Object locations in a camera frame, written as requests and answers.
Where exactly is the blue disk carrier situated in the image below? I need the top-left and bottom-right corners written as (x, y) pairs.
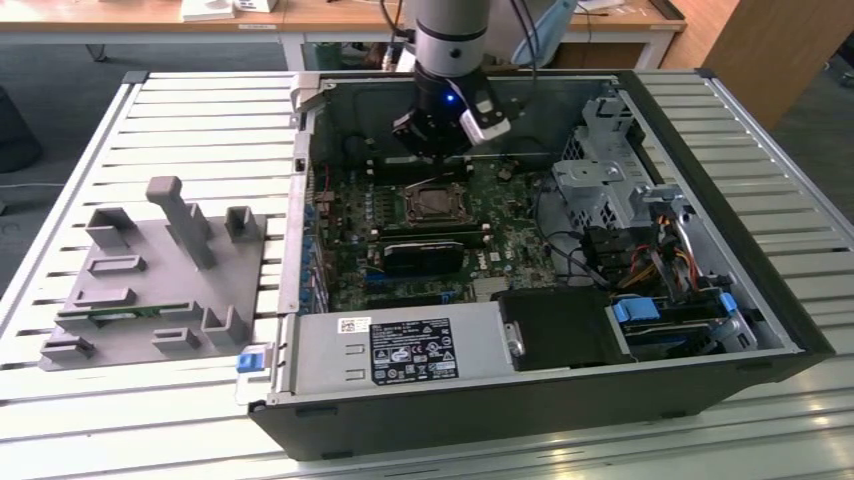
top-left (609, 292), bottom-right (739, 329)

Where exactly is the silver metal drive cage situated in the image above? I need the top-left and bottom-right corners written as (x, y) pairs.
top-left (549, 97), bottom-right (695, 231)

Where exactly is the small black graphics card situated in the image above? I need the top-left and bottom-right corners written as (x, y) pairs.
top-left (376, 239), bottom-right (465, 279)

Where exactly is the black RAM slot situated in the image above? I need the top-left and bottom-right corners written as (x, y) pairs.
top-left (373, 168), bottom-right (468, 185)
top-left (377, 232), bottom-right (485, 245)
top-left (376, 158), bottom-right (472, 172)
top-left (376, 224), bottom-right (482, 236)

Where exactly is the CPU socket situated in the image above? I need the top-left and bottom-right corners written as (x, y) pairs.
top-left (396, 182), bottom-right (472, 226)

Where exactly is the blue case latch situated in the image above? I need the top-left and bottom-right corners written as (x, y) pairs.
top-left (236, 344), bottom-right (278, 374)

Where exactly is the green motherboard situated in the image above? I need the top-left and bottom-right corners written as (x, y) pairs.
top-left (302, 157), bottom-right (568, 314)

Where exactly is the pale blue teach pendant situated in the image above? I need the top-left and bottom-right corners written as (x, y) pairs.
top-left (510, 0), bottom-right (574, 66)

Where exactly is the black open PC case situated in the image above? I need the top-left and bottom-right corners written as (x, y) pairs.
top-left (245, 68), bottom-right (839, 464)

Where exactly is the wooden cabinet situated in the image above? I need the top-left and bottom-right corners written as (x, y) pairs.
top-left (692, 0), bottom-right (854, 131)

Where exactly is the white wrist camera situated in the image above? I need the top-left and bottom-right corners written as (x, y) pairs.
top-left (458, 102), bottom-right (513, 146)

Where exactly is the silver chipset heatsink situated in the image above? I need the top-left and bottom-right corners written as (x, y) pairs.
top-left (470, 277), bottom-right (513, 303)

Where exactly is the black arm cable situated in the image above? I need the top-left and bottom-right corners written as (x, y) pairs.
top-left (506, 0), bottom-right (542, 117)

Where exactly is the black case fan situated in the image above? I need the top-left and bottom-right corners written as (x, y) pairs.
top-left (337, 132), bottom-right (378, 174)

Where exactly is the wooden desk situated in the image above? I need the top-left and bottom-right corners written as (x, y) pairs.
top-left (278, 0), bottom-right (688, 71)
top-left (0, 0), bottom-right (294, 64)

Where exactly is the grey plastic parts rack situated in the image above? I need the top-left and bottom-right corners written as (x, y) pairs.
top-left (37, 174), bottom-right (268, 374)

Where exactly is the silver power supply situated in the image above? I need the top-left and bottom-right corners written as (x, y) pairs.
top-left (265, 302), bottom-right (528, 406)

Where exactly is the yellow wire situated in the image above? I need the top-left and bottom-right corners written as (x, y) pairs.
top-left (616, 252), bottom-right (688, 291)

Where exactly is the green RAM stick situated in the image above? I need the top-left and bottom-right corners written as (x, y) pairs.
top-left (89, 305), bottom-right (165, 321)

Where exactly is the black looped wire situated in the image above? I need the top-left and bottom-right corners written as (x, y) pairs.
top-left (542, 232), bottom-right (612, 286)

